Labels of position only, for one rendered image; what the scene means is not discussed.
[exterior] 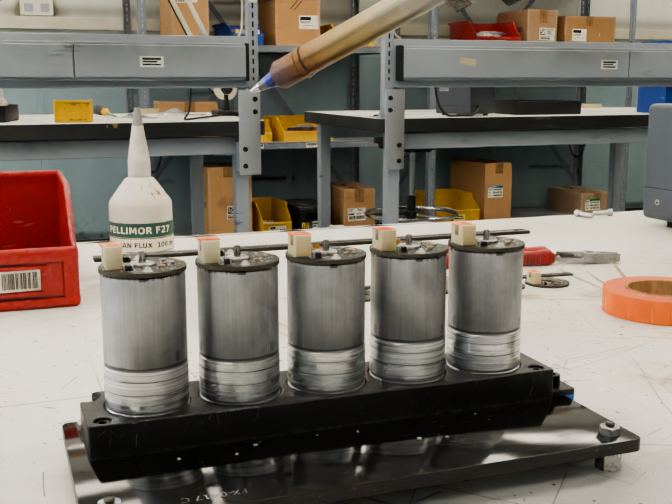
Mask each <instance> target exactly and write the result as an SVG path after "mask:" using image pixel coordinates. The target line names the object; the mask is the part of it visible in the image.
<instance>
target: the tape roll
mask: <svg viewBox="0 0 672 504"><path fill-rule="evenodd" d="M601 308H602V309H603V310H604V311H605V312H606V313H608V314H610V315H612V316H615V317H618V318H621V319H625V320H629V321H633V322H639V323H645V324H652V325H662V326H672V277H658V276H633V277H622V278H615V279H611V280H608V281H606V282H605V283H603V285H602V304H601Z"/></svg>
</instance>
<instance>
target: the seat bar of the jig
mask: <svg viewBox="0 0 672 504"><path fill-rule="evenodd" d="M519 364H520V368H519V369H518V370H516V371H513V372H509V373H503V374H474V373H467V372H462V371H458V370H455V369H452V368H450V367H448V366H447V365H446V353H445V371H444V372H445V376H444V378H442V379H440V380H437V381H434V382H429V383H422V384H397V383H390V382H385V381H381V380H378V379H375V378H373V377H371V376H370V375H369V370H370V369H369V361H366V362H365V386H364V387H362V388H360V389H358V390H355V391H352V392H348V393H342V394H329V395H322V394H310V393H304V392H300V391H296V390H294V389H291V388H290V387H288V386H287V381H288V379H287V370H285V371H280V395H279V396H278V397H276V398H274V399H272V400H270V401H267V402H263V403H258V404H252V405H241V406H230V405H219V404H214V403H210V402H207V401H204V400H203V399H201V398H200V389H199V380H196V381H189V390H190V404H189V405H188V406H187V407H186V408H184V409H182V410H180V411H177V412H174V413H171V414H167V415H161V416H155V417H124V416H118V415H115V414H112V413H109V412H107V411H106V410H105V391H99V392H94V393H92V401H89V402H80V414H81V433H82V437H83V441H84V445H85V449H86V453H87V457H88V461H99V460H106V459H113V458H121V457H128V456H135V455H143V454H150V453H157V452H164V451H172V450H179V449H186V448H194V447H201V446H208V445H216V444H223V443H230V442H237V441H245V440H252V439H259V438H267V437H274V436H281V435H289V434H296V433H303V432H310V431H318V430H325V429H332V428H340V427H347V426H354V425H362V424H369V423H376V422H384V421H391V420H398V419H405V418H413V417H420V416H427V415H435V414H442V413H449V412H457V411H464V410H471V409H478V408H486V407H493V406H500V405H508V404H515V403H522V402H530V401H537V400H544V399H551V398H552V393H553V371H554V370H553V369H552V368H550V367H548V366H547V365H545V364H543V363H541V362H539V361H537V360H535V359H533V358H531V357H529V356H527V355H525V354H523V353H521V352H520V363H519Z"/></svg>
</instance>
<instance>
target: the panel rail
mask: <svg viewBox="0 0 672 504"><path fill-rule="evenodd" d="M519 234H530V230H526V229H523V228H522V229H506V230H490V236H504V235H519ZM443 239H451V233H443V234H427V235H412V240H414V241H428V240H443ZM318 244H319V246H323V241H316V242H311V245H318ZM367 244H372V238H363V239H348V240H332V241H329V246H352V245H367ZM222 249H223V250H224V251H225V252H227V250H229V249H231V250H233V251H234V247H221V248H220V250H222ZM276 250H288V243H284V244H269V245H253V246H241V251H256V252H261V251H276ZM128 255H130V257H131V258H134V256H136V255H139V253H126V254H122V256H128ZM185 256H198V249H190V250H174V251H158V252H146V257H166V258H169V257H185ZM93 261H94V262H102V257H101V255H95V256H93Z"/></svg>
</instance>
